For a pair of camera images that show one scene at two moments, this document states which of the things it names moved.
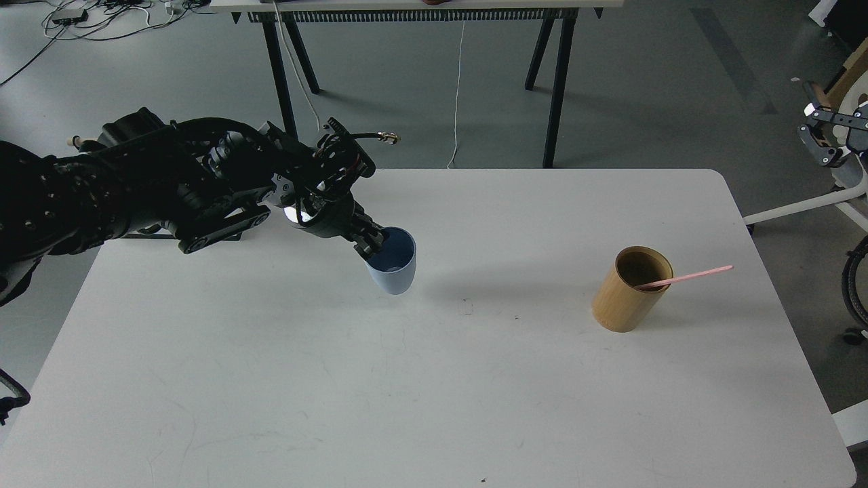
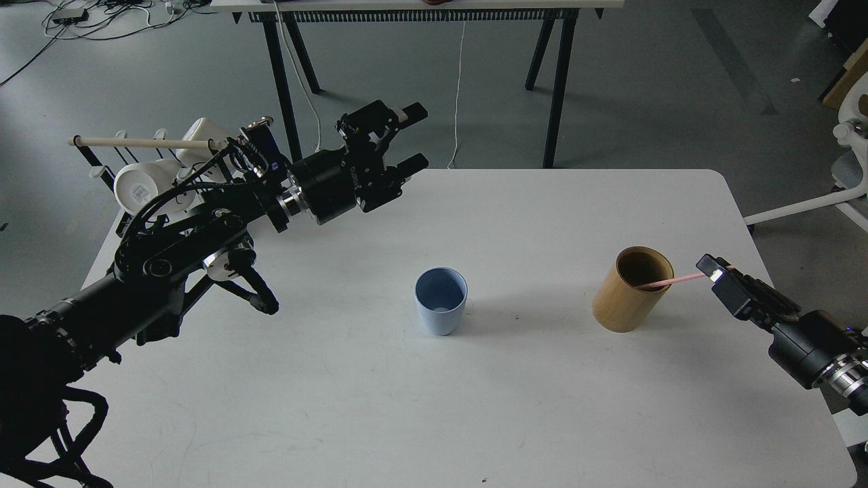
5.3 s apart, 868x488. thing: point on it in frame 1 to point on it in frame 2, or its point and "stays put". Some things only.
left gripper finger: (365, 249) to (407, 168)
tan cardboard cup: (616, 304) stays put
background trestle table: (277, 14) stays put
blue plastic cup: (392, 267) to (441, 293)
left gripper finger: (376, 236) to (380, 120)
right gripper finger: (816, 110) to (714, 268)
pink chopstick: (682, 277) stays put
